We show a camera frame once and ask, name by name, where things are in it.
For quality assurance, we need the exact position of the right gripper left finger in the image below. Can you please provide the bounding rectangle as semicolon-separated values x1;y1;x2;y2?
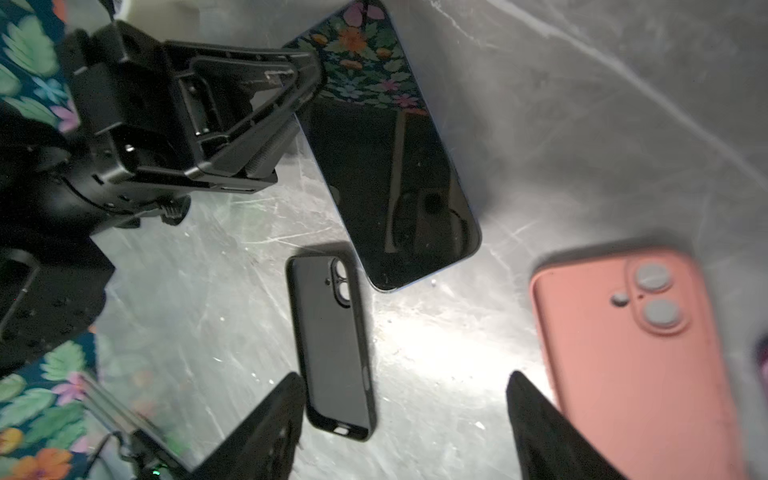
191;372;305;480

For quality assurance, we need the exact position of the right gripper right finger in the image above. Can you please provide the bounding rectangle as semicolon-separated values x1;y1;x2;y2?
506;371;623;480

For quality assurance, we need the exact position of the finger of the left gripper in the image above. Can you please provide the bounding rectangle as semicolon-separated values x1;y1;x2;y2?
161;41;324;180
197;116;299;193

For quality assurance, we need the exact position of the dark blue smartphone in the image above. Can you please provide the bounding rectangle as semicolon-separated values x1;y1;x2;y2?
293;1;481;292

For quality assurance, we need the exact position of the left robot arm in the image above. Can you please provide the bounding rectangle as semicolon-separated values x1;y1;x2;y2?
1;21;323;375

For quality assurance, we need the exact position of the pink phone case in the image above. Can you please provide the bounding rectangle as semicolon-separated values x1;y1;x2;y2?
530;248;748;479

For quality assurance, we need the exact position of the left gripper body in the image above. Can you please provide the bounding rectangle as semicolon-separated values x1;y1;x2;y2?
53;21;193;228

